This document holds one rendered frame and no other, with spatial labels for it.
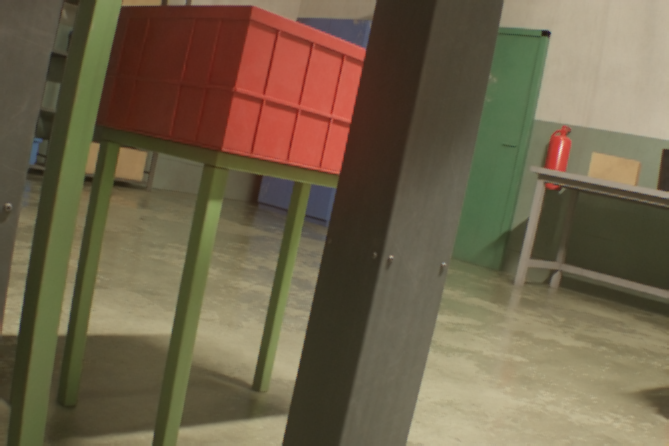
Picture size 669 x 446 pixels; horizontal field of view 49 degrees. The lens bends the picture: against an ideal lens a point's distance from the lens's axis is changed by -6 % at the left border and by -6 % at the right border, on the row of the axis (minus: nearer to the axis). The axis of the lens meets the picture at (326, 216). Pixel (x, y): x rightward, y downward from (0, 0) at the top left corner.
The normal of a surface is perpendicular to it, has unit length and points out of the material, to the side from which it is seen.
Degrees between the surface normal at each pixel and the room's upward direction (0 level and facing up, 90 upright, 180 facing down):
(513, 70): 90
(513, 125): 90
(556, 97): 90
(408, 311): 90
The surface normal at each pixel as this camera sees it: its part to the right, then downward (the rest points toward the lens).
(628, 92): -0.66, -0.09
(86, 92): 0.72, 0.19
